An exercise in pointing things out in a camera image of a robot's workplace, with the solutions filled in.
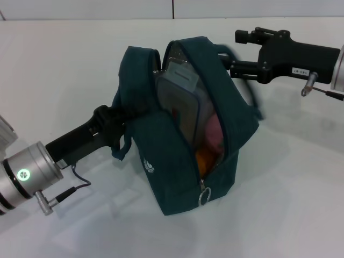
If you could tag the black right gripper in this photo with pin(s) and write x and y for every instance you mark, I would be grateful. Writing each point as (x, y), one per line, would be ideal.
(295, 59)

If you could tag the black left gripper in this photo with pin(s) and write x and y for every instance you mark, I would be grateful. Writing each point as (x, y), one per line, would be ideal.
(80, 137)

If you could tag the clear plastic food container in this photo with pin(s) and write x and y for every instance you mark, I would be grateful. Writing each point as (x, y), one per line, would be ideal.
(180, 102)

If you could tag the dark teal fabric lunch bag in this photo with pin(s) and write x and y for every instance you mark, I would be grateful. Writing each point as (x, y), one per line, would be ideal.
(166, 161)

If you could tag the pink toy peach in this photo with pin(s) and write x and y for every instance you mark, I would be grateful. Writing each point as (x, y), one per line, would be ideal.
(215, 131)

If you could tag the yellow banana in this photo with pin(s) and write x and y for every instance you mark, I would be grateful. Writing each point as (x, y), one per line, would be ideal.
(204, 161)

